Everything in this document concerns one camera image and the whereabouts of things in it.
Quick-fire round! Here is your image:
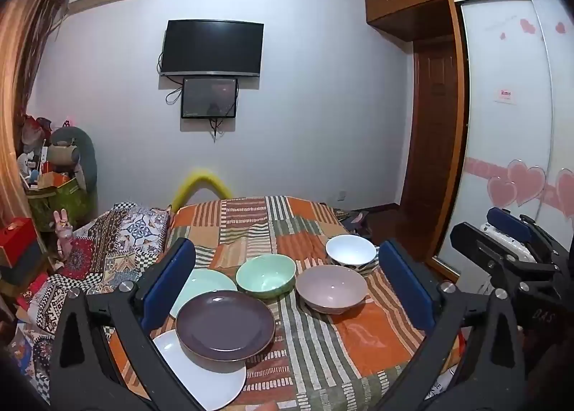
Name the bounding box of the mint green bowl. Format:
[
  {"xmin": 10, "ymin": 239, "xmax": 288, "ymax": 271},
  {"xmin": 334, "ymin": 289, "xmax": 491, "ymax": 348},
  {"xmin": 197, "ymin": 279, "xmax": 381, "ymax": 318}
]
[{"xmin": 235, "ymin": 254, "xmax": 297, "ymax": 300}]

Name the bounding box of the red box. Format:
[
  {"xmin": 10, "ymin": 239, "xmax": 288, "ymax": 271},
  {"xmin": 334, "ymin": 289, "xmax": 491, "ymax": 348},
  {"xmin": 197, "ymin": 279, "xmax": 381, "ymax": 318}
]
[{"xmin": 0, "ymin": 217, "xmax": 39, "ymax": 268}]

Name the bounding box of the black wall television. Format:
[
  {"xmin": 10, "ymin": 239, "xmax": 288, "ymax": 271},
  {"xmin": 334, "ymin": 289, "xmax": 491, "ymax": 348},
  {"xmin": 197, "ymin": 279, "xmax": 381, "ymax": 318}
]
[{"xmin": 160, "ymin": 20, "xmax": 264, "ymax": 79}]

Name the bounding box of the dark purple plate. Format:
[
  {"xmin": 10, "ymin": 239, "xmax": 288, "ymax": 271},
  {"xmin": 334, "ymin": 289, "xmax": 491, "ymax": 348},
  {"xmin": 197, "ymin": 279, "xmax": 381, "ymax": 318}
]
[{"xmin": 175, "ymin": 290, "xmax": 276, "ymax": 362}]

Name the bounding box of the brown curtain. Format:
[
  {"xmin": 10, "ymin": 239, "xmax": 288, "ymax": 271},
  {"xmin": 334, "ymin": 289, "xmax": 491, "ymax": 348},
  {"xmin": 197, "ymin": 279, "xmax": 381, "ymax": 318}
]
[{"xmin": 0, "ymin": 0, "xmax": 68, "ymax": 232}]

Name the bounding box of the yellow foam arch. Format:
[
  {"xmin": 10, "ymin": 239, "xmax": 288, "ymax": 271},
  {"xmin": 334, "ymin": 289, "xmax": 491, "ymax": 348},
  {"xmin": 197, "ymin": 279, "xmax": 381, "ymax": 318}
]
[{"xmin": 170, "ymin": 167, "xmax": 233, "ymax": 210}]

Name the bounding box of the patterned quilt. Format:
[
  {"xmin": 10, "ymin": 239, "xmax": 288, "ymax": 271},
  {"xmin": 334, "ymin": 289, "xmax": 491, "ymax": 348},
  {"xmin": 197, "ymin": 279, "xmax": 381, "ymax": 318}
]
[{"xmin": 13, "ymin": 201, "xmax": 173, "ymax": 394}]

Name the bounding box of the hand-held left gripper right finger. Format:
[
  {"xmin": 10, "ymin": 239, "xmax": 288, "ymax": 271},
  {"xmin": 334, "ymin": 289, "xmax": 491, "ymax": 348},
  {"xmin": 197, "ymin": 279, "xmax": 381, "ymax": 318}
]
[{"xmin": 372, "ymin": 239, "xmax": 527, "ymax": 411}]

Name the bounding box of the purple slipper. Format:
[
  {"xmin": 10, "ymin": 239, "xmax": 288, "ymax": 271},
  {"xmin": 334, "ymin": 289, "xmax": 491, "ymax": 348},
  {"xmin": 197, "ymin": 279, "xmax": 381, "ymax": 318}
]
[{"xmin": 352, "ymin": 210, "xmax": 371, "ymax": 237}]

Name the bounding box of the brown wooden door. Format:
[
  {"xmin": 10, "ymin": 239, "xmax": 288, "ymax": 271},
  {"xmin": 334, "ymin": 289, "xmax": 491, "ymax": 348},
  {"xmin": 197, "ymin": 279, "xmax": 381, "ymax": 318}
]
[{"xmin": 399, "ymin": 34, "xmax": 469, "ymax": 254}]

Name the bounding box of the mint green plate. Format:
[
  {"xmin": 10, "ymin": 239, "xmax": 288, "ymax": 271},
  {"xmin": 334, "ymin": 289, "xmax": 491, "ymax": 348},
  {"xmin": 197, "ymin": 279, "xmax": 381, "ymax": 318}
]
[{"xmin": 168, "ymin": 267, "xmax": 238, "ymax": 319}]

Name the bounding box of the white bowl with spotted outside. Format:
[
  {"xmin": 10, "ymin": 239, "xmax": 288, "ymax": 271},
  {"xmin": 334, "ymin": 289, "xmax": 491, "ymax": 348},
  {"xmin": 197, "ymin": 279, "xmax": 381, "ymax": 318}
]
[{"xmin": 325, "ymin": 234, "xmax": 377, "ymax": 269}]

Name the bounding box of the grey green plush toy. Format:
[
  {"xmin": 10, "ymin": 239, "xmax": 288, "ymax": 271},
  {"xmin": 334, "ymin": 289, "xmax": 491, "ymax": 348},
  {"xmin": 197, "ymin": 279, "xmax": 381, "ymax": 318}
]
[{"xmin": 47, "ymin": 126, "xmax": 98, "ymax": 192}]

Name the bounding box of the black looped cable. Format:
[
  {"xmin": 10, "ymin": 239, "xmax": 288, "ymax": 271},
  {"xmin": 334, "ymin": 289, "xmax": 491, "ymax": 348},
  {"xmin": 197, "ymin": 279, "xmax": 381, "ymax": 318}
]
[{"xmin": 165, "ymin": 79, "xmax": 184, "ymax": 106}]

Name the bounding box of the white sliding wardrobe heart print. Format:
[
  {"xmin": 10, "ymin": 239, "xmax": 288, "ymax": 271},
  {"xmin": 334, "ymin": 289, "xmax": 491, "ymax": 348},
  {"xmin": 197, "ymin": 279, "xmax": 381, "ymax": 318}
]
[{"xmin": 435, "ymin": 0, "xmax": 574, "ymax": 281}]

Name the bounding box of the white plate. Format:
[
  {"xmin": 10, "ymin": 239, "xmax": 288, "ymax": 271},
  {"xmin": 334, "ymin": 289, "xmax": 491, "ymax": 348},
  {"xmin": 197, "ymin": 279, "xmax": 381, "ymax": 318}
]
[{"xmin": 152, "ymin": 329, "xmax": 247, "ymax": 411}]

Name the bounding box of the white suitcase with stickers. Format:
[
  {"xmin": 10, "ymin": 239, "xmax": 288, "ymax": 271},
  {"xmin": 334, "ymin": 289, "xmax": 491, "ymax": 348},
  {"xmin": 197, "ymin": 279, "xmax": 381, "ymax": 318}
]
[{"xmin": 477, "ymin": 220, "xmax": 539, "ymax": 295}]

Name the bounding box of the dark box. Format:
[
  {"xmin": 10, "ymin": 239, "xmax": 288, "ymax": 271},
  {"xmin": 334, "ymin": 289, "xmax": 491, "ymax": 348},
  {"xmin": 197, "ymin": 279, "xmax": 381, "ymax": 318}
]
[{"xmin": 0, "ymin": 243, "xmax": 46, "ymax": 286}]

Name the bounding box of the orange box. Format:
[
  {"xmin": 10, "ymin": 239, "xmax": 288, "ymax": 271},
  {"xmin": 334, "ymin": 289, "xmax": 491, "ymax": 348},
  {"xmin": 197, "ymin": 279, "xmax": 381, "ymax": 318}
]
[{"xmin": 38, "ymin": 171, "xmax": 72, "ymax": 190}]

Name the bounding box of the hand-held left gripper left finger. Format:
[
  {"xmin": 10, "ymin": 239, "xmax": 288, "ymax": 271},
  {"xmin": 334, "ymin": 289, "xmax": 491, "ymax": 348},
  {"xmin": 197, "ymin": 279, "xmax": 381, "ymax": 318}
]
[{"xmin": 48, "ymin": 238, "xmax": 211, "ymax": 411}]

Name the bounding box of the pink bowl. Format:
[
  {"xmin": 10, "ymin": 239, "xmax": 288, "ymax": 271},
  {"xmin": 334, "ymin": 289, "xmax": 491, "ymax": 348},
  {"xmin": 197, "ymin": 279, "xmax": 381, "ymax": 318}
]
[{"xmin": 295, "ymin": 264, "xmax": 369, "ymax": 315}]

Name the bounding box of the small black monitor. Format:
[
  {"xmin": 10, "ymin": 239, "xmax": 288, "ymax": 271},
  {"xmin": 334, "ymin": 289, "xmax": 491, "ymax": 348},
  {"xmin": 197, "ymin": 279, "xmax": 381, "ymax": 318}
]
[{"xmin": 180, "ymin": 76, "xmax": 238, "ymax": 119}]

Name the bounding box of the orange striped patchwork blanket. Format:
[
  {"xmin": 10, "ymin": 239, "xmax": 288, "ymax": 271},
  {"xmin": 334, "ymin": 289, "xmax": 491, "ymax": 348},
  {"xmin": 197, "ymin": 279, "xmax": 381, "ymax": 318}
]
[{"xmin": 103, "ymin": 195, "xmax": 462, "ymax": 411}]

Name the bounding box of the pink rabbit figurine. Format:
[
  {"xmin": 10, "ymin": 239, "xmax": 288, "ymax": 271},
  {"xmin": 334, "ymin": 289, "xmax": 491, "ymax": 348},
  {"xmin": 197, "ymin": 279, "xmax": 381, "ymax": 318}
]
[{"xmin": 53, "ymin": 209, "xmax": 76, "ymax": 259}]

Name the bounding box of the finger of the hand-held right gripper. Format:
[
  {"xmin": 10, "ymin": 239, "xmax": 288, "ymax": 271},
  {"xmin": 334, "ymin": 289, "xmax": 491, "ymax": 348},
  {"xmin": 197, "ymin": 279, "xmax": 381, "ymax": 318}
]
[
  {"xmin": 486, "ymin": 207, "xmax": 561, "ymax": 259},
  {"xmin": 450, "ymin": 223, "xmax": 557, "ymax": 290}
]

